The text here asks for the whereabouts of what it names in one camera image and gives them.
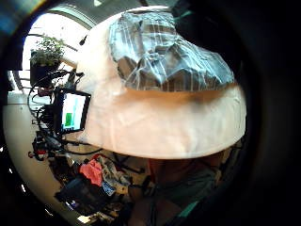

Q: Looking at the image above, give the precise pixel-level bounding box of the grey plaid cloth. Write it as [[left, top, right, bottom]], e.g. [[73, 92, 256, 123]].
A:
[[107, 11, 236, 93]]

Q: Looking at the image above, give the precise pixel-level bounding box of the bright window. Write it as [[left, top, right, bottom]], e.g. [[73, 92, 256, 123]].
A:
[[21, 12, 92, 92]]

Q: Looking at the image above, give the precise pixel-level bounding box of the the person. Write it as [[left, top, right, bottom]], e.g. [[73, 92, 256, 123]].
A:
[[127, 151, 228, 226]]

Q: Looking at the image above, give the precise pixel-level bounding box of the small black monitor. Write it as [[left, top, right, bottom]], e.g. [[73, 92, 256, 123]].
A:
[[54, 88, 92, 136]]

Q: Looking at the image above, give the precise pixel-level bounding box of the green potted plant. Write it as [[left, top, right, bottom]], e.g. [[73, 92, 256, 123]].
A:
[[29, 35, 68, 88]]

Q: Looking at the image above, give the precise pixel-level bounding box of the pile of clothes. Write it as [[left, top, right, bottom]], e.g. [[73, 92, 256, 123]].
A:
[[55, 153, 149, 224]]

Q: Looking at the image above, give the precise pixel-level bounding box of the red cloth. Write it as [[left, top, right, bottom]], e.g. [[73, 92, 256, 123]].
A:
[[78, 159, 104, 187]]

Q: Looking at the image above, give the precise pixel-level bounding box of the black stand with cables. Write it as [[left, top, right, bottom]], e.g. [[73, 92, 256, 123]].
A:
[[26, 69, 104, 162]]

